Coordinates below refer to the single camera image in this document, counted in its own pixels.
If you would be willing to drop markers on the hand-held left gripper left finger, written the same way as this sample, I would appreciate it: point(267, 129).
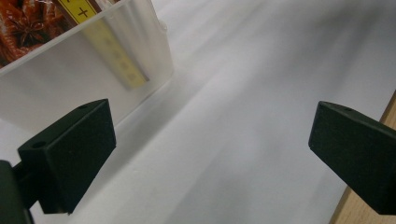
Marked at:
point(74, 155)

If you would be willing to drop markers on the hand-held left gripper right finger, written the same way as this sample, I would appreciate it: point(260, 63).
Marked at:
point(358, 155)

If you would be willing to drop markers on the translucent plastic container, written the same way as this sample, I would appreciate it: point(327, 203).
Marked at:
point(62, 81)

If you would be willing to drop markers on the red-brown spice packet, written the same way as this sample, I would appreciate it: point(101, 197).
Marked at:
point(28, 28)

